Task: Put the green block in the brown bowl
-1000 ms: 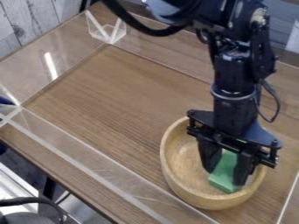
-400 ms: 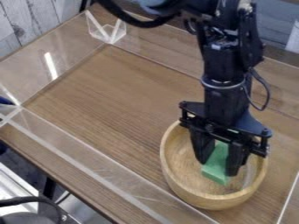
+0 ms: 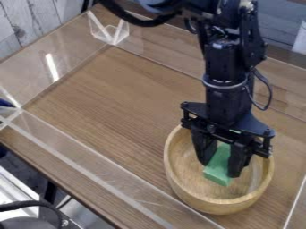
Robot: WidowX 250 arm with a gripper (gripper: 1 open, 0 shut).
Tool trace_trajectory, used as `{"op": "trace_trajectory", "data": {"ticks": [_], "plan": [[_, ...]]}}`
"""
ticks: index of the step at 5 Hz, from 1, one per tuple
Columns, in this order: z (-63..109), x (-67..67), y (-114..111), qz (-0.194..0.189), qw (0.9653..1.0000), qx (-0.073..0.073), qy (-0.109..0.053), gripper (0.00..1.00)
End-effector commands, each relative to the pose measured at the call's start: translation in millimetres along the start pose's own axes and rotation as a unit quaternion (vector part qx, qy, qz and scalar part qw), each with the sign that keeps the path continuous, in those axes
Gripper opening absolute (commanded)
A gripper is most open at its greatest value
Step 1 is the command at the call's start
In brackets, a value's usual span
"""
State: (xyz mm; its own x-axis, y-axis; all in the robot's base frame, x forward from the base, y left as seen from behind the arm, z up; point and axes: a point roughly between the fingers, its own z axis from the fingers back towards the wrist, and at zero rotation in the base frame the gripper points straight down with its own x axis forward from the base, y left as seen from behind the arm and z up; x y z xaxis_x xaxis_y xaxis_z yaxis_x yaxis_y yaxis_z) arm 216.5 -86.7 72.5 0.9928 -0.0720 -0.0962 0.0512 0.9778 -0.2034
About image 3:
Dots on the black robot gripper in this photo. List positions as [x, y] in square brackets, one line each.
[223, 119]

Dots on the green rectangular block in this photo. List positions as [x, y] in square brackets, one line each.
[215, 171]

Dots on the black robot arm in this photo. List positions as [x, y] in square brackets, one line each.
[234, 49]

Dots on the brown wooden bowl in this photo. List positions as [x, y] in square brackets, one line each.
[196, 189]

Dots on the black metal stand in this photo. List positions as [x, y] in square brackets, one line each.
[48, 192]

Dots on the clear acrylic front wall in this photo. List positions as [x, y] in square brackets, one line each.
[105, 187]

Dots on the clear acrylic corner bracket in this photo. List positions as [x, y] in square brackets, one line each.
[111, 34]

